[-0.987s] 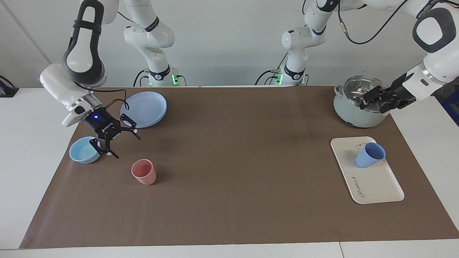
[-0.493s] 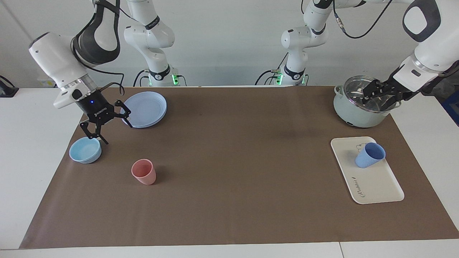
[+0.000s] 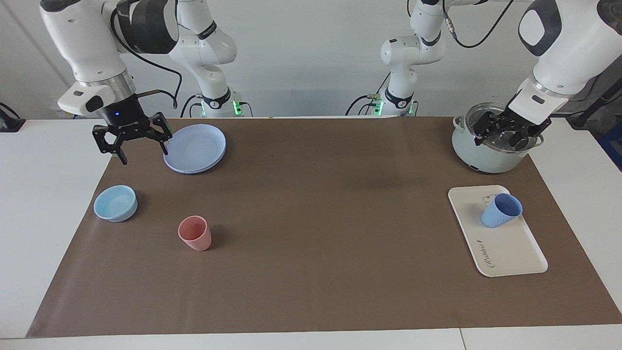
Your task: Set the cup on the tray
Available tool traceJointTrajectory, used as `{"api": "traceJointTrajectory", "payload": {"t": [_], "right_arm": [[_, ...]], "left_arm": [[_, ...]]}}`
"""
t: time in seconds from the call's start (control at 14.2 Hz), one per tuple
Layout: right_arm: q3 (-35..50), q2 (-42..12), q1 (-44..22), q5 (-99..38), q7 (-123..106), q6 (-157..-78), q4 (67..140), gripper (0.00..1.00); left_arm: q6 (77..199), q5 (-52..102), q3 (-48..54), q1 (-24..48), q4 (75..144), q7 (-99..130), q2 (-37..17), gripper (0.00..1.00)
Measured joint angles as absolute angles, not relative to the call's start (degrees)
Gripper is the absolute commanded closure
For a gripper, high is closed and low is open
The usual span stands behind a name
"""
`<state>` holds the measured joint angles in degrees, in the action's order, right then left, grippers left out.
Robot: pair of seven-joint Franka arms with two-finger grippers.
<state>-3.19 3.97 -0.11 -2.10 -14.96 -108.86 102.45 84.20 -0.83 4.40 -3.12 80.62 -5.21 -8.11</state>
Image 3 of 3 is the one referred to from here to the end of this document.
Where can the light blue bowl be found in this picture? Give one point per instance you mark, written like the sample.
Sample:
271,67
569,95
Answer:
115,204

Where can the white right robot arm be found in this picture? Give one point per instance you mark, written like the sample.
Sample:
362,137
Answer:
87,43

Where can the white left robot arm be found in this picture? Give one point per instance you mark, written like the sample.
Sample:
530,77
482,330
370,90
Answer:
563,63

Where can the lavender blue plate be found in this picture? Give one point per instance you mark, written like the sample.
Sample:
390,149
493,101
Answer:
197,148

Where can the glass pot lid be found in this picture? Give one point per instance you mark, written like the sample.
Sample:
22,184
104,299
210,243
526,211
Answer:
500,143

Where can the pale green cooking pot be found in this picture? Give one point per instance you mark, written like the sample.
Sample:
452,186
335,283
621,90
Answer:
481,158

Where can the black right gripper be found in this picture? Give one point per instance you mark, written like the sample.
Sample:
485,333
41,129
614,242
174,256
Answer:
124,114

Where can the blue crate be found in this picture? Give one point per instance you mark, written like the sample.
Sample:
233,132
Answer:
613,148

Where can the brown table mat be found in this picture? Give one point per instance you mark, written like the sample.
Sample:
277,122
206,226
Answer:
316,243

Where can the black clamp mount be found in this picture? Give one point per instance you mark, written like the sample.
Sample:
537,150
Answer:
9,121

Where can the cream rectangular tray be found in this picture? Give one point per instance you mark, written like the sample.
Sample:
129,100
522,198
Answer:
505,248

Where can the pink plastic cup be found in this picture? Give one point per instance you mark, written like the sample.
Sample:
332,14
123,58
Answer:
197,238

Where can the blue plastic cup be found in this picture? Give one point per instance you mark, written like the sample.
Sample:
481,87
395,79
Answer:
495,216

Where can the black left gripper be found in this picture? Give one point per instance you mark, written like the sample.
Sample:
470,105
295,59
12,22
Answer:
517,119

